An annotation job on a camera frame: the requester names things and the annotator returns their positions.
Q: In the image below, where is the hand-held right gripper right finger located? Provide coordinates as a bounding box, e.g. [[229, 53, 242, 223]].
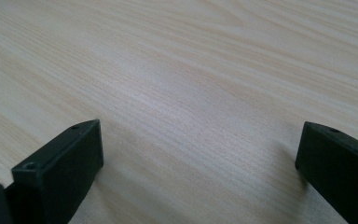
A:
[[295, 120, 358, 224]]

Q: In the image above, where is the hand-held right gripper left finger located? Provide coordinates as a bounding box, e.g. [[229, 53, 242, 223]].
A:
[[10, 119, 104, 224]]

